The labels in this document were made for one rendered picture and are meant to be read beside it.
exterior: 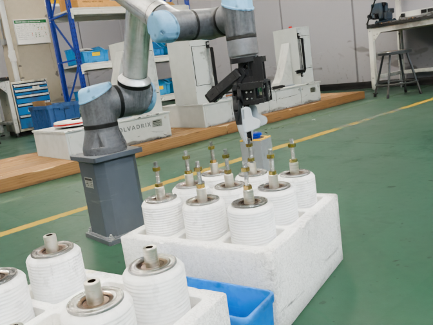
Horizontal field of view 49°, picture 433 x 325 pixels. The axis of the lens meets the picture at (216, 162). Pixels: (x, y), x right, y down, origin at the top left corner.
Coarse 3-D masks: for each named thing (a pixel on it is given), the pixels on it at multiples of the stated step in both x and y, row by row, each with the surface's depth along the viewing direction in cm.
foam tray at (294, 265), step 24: (312, 216) 107; (336, 216) 121; (144, 240) 107; (168, 240) 104; (192, 240) 102; (216, 240) 100; (288, 240) 96; (312, 240) 107; (336, 240) 121; (192, 264) 101; (216, 264) 97; (240, 264) 94; (264, 264) 91; (288, 264) 96; (312, 264) 107; (336, 264) 121; (264, 288) 92; (288, 288) 96; (312, 288) 107; (288, 312) 96
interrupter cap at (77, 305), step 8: (104, 288) 67; (112, 288) 66; (80, 296) 65; (104, 296) 65; (112, 296) 64; (120, 296) 63; (72, 304) 63; (80, 304) 63; (104, 304) 62; (112, 304) 61; (72, 312) 61; (80, 312) 60; (88, 312) 60; (96, 312) 60
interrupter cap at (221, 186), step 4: (216, 184) 116; (220, 184) 116; (224, 184) 116; (236, 184) 115; (240, 184) 114; (244, 184) 113; (216, 188) 113; (220, 188) 112; (224, 188) 112; (228, 188) 111; (232, 188) 111; (236, 188) 112
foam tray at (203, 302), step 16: (96, 272) 92; (192, 288) 80; (32, 304) 82; (48, 304) 81; (64, 304) 80; (192, 304) 78; (208, 304) 74; (224, 304) 76; (32, 320) 76; (48, 320) 77; (192, 320) 69; (208, 320) 72; (224, 320) 76
